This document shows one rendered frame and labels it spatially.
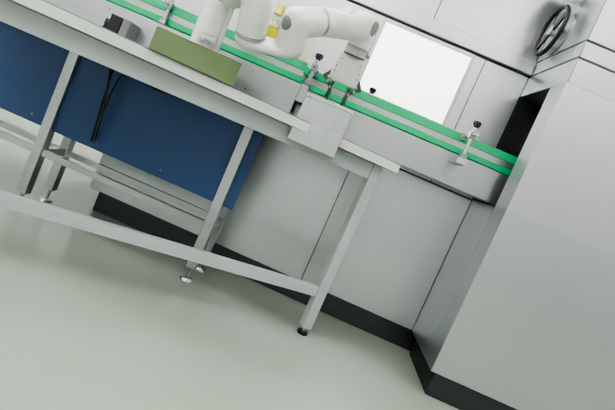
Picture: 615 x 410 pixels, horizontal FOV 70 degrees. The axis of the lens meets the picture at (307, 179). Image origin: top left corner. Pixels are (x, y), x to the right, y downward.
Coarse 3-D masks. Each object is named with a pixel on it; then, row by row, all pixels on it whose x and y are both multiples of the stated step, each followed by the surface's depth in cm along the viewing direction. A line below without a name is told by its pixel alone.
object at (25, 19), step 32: (0, 0) 116; (32, 32) 120; (64, 32) 122; (128, 64) 129; (192, 96) 137; (256, 128) 146; (288, 128) 149; (352, 160) 160; (0, 192) 126; (64, 224) 132; (96, 224) 135; (352, 224) 165; (192, 256) 148; (288, 288) 162; (320, 288) 166
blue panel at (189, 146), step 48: (0, 48) 172; (48, 48) 171; (0, 96) 173; (48, 96) 172; (96, 96) 171; (144, 96) 170; (96, 144) 172; (144, 144) 170; (192, 144) 170; (192, 192) 170
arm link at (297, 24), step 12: (288, 12) 117; (300, 12) 117; (312, 12) 120; (324, 12) 123; (288, 24) 118; (300, 24) 117; (312, 24) 120; (324, 24) 123; (240, 36) 120; (276, 36) 122; (288, 36) 119; (300, 36) 119; (312, 36) 124; (252, 48) 121; (264, 48) 121; (276, 48) 122; (288, 48) 121; (300, 48) 122
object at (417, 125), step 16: (304, 80) 176; (320, 80) 175; (336, 96) 175; (352, 96) 175; (368, 96) 174; (368, 112) 175; (384, 112) 175; (400, 112) 174; (400, 128) 174; (416, 128) 174; (432, 128) 174; (448, 128) 173; (448, 144) 174; (464, 144) 174; (480, 144) 173; (480, 160) 173; (496, 160) 173; (512, 160) 173
